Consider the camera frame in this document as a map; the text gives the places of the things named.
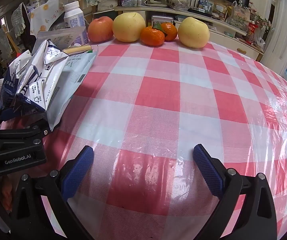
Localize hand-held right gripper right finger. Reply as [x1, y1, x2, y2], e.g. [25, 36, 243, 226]
[193, 144, 277, 240]

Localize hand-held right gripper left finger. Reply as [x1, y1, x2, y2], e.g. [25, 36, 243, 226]
[10, 145, 95, 240]

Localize crushed blue white carton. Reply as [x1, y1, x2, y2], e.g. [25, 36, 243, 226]
[0, 40, 70, 132]

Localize pink checked tablecloth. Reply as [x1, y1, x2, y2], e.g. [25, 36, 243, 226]
[0, 40, 287, 240]

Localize dark wooden chair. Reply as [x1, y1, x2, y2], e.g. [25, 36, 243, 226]
[21, 7, 38, 53]

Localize wooden chair with lace cover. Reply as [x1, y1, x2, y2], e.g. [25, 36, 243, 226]
[0, 2, 28, 55]

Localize silver printed pouch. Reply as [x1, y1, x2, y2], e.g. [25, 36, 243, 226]
[37, 26, 89, 49]

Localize orange print tablecloth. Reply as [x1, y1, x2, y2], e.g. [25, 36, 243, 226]
[30, 0, 60, 34]

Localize white milk bottle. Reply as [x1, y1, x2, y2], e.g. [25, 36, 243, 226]
[63, 1, 87, 29]

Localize red apple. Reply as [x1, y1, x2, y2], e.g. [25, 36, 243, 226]
[87, 16, 114, 43]

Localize tangerine with leaf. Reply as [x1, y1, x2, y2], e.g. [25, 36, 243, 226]
[158, 22, 178, 42]

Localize large yellow pear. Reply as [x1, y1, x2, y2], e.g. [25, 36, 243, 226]
[113, 12, 146, 43]

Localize silver metal case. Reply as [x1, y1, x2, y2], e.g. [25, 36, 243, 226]
[151, 15, 175, 27]

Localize white curtain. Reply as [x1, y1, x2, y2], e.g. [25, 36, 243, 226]
[261, 0, 287, 75]

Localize pink artificial flowers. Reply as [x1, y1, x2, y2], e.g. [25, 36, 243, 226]
[248, 2, 271, 30]

